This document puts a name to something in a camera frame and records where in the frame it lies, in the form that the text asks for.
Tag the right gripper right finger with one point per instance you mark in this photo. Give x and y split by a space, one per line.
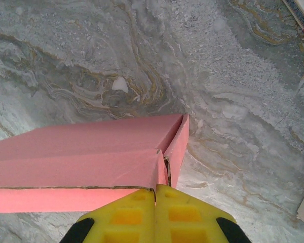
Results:
192 217

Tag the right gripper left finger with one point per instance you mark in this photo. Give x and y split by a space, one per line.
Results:
121 217

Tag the pink paper box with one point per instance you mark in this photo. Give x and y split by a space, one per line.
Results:
78 157

